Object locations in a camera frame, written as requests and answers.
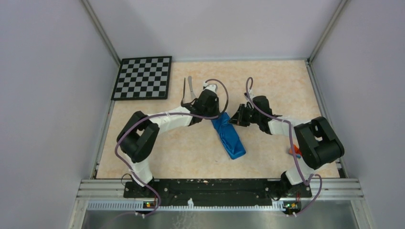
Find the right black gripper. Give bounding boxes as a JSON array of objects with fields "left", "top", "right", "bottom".
[{"left": 228, "top": 104, "right": 261, "bottom": 127}]

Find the dark metal fork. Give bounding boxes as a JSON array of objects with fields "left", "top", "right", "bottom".
[{"left": 181, "top": 78, "right": 187, "bottom": 107}]

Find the blue cloth napkin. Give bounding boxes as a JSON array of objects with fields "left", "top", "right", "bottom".
[{"left": 211, "top": 112, "right": 246, "bottom": 160}]

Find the silver table knife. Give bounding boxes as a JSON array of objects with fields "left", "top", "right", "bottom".
[{"left": 187, "top": 76, "right": 196, "bottom": 100}]

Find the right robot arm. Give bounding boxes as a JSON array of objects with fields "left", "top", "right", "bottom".
[{"left": 229, "top": 96, "right": 344, "bottom": 197}]

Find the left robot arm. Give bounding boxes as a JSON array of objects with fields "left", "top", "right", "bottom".
[{"left": 117, "top": 84, "right": 220, "bottom": 197}]

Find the orange toy piece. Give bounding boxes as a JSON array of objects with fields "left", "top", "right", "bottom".
[{"left": 288, "top": 145, "right": 302, "bottom": 158}]

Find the black white checkerboard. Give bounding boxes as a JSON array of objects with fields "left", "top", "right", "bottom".
[{"left": 111, "top": 56, "right": 172, "bottom": 101}]

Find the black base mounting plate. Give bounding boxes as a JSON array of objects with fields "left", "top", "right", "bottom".
[{"left": 123, "top": 178, "right": 312, "bottom": 207}]

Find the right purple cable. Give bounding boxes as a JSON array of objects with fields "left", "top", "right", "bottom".
[{"left": 245, "top": 76, "right": 323, "bottom": 217}]

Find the purple cable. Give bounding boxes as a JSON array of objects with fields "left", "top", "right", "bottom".
[
  {"left": 245, "top": 76, "right": 323, "bottom": 217},
  {"left": 114, "top": 78, "right": 229, "bottom": 217}
]

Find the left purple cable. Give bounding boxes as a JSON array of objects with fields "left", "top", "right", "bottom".
[{"left": 114, "top": 78, "right": 229, "bottom": 217}]

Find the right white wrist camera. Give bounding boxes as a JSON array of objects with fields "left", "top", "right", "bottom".
[{"left": 244, "top": 90, "right": 255, "bottom": 100}]

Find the white toothed cable rail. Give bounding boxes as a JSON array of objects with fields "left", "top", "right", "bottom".
[{"left": 87, "top": 200, "right": 285, "bottom": 211}]

